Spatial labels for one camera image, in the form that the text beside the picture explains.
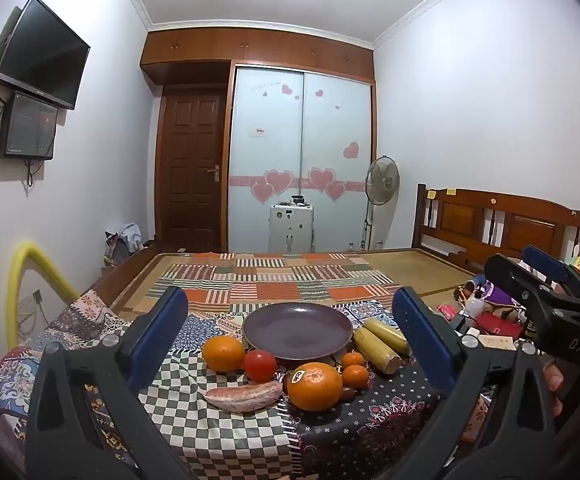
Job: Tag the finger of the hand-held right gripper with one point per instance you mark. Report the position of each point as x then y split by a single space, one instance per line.
544 260
512 272

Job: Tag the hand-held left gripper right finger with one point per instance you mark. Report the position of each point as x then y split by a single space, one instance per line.
419 340

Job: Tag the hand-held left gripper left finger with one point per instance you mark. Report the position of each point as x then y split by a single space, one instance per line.
162 340

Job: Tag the large plain orange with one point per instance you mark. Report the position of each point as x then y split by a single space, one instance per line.
224 353

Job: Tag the pink sweet potato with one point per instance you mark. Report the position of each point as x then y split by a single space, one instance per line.
242 397

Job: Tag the red tomato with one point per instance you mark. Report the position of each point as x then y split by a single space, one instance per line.
260 366

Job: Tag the large orange with sticker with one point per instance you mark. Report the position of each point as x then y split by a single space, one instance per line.
315 387

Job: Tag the purple plate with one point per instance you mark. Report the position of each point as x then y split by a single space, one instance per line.
297 330

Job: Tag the person's right hand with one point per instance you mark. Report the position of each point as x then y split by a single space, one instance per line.
552 379

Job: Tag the purple item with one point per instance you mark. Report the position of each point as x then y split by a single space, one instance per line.
497 294

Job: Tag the red packet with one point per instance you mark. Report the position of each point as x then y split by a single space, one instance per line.
447 310

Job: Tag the white bottle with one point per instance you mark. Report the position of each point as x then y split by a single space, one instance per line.
475 304

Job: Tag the red box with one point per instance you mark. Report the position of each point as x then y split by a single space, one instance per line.
499 326

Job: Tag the wooden headboard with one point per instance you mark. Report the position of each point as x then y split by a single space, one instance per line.
469 220

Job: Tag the small mandarin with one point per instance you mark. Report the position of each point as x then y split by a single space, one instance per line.
353 359
355 376

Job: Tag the tan bed mat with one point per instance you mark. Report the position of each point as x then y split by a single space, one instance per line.
419 270

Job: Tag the small cardboard box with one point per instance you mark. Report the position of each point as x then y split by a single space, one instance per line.
497 345

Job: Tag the patchwork printed sheet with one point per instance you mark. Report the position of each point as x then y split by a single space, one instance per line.
85 315

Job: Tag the dark red jujube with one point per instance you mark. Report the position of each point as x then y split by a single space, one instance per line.
348 393

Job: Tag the green checkered cloth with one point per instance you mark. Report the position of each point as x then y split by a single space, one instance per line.
210 435

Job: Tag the pile of clothes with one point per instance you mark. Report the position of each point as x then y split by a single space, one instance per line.
125 240

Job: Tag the dark patterned cloth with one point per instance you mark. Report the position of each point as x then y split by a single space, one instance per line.
369 435

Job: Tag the striped patchwork blanket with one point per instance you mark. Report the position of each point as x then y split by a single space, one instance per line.
270 280

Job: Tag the yellow foam tube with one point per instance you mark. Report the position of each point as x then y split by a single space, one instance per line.
20 270

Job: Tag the standing fan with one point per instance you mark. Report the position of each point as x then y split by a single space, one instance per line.
382 180

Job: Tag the white storage box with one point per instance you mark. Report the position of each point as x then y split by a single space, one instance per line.
292 230

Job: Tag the brown wooden door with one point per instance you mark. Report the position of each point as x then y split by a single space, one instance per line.
190 170

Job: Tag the wardrobe with heart stickers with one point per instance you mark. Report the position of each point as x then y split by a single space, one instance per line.
270 160

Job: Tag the small black monitor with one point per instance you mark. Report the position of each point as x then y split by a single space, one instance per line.
27 127

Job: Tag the wooden overhead cabinet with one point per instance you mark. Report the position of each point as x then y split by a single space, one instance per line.
250 47

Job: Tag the wooden bed frame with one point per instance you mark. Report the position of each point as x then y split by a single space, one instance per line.
130 272

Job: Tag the wall socket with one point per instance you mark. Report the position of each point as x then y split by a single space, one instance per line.
32 301

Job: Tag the black wall television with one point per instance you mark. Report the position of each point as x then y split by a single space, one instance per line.
40 55

